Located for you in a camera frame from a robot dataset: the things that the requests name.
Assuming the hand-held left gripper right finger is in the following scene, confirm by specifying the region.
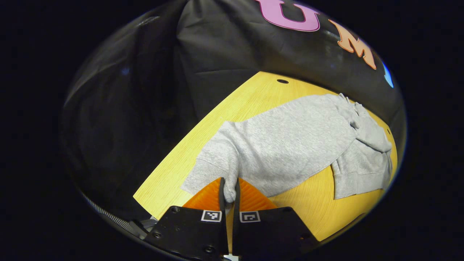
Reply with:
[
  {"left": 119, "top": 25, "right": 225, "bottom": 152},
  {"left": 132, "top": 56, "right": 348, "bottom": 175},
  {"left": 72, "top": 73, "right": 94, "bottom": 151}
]
[{"left": 232, "top": 178, "right": 320, "bottom": 256}]

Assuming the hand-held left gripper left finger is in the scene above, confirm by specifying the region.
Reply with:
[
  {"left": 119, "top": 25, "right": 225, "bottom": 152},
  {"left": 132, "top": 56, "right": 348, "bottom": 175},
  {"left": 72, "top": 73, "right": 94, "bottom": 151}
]
[{"left": 149, "top": 177, "right": 229, "bottom": 260}]

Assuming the grey zip-neck sweatshirt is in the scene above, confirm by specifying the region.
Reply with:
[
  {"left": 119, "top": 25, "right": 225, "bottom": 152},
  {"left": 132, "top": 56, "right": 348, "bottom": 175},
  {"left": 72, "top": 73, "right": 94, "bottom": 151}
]
[{"left": 181, "top": 93, "right": 393, "bottom": 203}]

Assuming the black backdrop cloth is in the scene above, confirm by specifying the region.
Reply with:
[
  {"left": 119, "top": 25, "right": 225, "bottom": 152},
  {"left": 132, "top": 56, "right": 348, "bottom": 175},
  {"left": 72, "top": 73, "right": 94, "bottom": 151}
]
[{"left": 62, "top": 0, "right": 406, "bottom": 221}]

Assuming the ribbed grey cable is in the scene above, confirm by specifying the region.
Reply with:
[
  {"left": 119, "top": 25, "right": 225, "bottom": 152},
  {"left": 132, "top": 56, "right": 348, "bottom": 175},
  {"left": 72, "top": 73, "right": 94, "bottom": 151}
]
[{"left": 80, "top": 191, "right": 147, "bottom": 240}]

